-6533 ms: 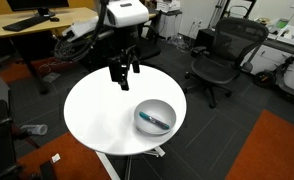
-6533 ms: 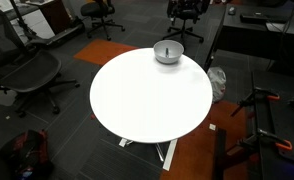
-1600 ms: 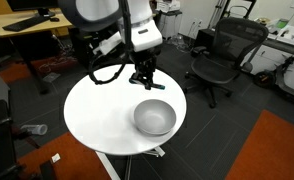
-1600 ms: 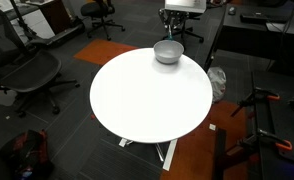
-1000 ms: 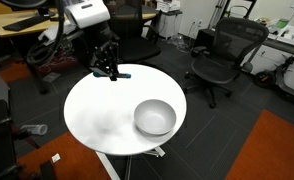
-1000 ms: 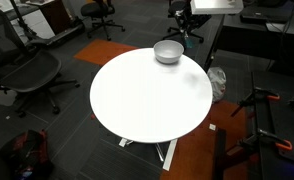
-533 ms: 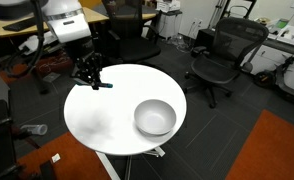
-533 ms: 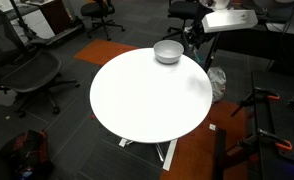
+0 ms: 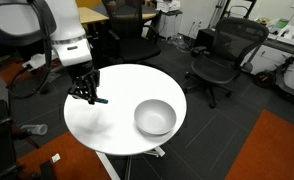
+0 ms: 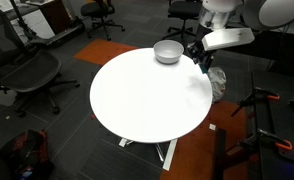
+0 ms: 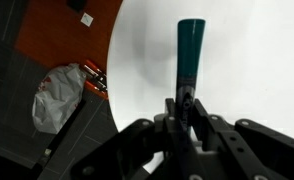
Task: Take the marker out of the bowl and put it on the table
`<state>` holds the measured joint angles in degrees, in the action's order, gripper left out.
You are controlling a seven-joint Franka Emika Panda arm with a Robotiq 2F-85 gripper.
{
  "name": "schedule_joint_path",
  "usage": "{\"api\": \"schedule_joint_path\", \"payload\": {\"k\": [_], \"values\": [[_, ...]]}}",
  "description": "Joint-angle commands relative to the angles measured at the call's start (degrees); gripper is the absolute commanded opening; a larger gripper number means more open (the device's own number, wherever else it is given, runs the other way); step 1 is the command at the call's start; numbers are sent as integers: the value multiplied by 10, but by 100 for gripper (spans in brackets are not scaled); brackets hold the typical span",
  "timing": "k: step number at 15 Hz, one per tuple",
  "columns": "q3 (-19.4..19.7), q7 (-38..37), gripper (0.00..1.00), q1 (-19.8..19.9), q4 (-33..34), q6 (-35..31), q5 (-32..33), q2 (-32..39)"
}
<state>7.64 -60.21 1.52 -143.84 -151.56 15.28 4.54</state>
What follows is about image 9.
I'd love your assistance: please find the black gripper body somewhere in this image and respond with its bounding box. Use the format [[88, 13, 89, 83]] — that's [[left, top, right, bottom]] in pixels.
[[66, 61, 101, 97]]

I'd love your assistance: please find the teal capped marker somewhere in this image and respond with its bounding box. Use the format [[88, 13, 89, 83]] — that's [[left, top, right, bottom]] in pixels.
[[92, 97, 109, 105]]

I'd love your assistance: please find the white round bowl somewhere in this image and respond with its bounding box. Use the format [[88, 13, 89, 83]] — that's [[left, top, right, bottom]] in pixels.
[[133, 98, 178, 137]]

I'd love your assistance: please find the translucent grey cylinder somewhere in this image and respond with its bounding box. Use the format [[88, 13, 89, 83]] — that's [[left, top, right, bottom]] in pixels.
[[20, 123, 49, 136]]

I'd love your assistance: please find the black highback office chair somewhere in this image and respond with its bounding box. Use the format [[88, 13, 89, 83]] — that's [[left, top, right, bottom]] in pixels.
[[101, 0, 163, 66]]

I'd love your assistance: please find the light wooden desk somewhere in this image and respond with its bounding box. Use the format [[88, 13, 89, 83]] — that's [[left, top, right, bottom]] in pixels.
[[75, 6, 158, 26]]

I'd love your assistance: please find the white table base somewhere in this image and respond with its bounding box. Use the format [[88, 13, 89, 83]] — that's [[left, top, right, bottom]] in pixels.
[[95, 145, 166, 180]]

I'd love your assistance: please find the small white paper tag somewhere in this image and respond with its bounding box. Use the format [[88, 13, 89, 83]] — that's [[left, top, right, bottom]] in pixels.
[[51, 153, 62, 164]]

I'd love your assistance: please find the white low cabinet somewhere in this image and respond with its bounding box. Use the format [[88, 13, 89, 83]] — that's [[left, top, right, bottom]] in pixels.
[[158, 11, 184, 40]]

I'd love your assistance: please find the white printer box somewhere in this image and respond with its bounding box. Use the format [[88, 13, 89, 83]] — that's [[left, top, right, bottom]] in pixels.
[[156, 0, 182, 14]]

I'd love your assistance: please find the black computer tower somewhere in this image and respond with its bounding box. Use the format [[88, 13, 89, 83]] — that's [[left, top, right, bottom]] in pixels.
[[194, 28, 219, 57]]

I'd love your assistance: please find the black mesh office chair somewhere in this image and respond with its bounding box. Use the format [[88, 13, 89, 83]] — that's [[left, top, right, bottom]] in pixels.
[[183, 17, 271, 109]]

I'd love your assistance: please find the black tripod stand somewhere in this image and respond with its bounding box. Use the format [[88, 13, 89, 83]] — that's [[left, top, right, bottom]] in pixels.
[[208, 0, 258, 22]]

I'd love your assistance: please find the black kick scooter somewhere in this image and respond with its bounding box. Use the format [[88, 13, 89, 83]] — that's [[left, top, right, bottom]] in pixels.
[[251, 48, 294, 104]]

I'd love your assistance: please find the white cabinet desk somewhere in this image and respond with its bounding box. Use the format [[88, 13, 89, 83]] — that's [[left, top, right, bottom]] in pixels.
[[241, 19, 294, 94]]

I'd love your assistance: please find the small green item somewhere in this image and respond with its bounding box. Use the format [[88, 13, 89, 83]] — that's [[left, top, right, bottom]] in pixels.
[[275, 18, 290, 30]]

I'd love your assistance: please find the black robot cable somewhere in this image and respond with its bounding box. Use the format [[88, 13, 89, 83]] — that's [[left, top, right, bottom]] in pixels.
[[5, 0, 55, 99]]

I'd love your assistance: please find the black clamp orange handle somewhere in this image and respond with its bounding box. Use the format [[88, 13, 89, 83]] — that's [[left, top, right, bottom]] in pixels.
[[0, 116, 41, 149]]

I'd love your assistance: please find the black stand post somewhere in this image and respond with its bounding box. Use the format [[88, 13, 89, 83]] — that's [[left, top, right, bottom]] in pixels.
[[36, 159, 59, 180]]

